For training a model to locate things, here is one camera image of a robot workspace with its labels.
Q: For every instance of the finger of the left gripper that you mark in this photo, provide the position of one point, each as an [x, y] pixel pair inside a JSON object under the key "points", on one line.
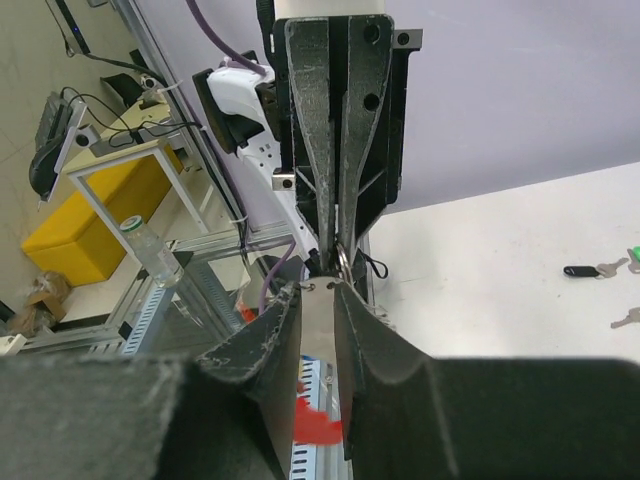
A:
{"points": [[369, 45], [307, 46]]}

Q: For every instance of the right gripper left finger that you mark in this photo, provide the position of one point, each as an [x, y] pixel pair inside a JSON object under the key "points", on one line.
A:
{"points": [[227, 414]]}

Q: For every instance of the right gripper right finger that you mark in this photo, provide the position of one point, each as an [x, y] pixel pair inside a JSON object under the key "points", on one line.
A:
{"points": [[407, 415]]}

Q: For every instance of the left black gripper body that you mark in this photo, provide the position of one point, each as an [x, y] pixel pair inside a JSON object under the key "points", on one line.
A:
{"points": [[380, 180]]}

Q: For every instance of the metal key holder red handle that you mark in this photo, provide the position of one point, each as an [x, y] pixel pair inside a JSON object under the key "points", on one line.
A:
{"points": [[317, 412]]}

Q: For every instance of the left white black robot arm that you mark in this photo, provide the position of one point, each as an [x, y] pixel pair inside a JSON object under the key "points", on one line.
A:
{"points": [[240, 105]]}

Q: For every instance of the clear plastic bottle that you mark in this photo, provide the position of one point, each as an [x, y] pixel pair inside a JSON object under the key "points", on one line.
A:
{"points": [[152, 252]]}

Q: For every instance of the yellow box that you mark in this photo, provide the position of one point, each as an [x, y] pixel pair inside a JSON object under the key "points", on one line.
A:
{"points": [[75, 242]]}

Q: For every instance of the black tagged key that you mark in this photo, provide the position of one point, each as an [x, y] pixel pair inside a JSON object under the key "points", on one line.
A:
{"points": [[605, 270]]}

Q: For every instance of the loose silver key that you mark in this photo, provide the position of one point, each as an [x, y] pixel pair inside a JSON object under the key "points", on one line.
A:
{"points": [[633, 317]]}

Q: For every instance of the green tagged key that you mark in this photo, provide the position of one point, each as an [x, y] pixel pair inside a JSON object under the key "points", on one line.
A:
{"points": [[634, 261]]}

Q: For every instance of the grey slotted cable duct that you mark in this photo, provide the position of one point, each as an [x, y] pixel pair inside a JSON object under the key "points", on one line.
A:
{"points": [[181, 319]]}

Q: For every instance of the aluminium mounting rail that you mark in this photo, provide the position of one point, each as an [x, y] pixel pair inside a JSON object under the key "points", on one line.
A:
{"points": [[223, 284]]}

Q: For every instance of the white frame table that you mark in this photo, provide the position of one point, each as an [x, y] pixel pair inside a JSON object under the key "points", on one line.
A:
{"points": [[85, 163]]}

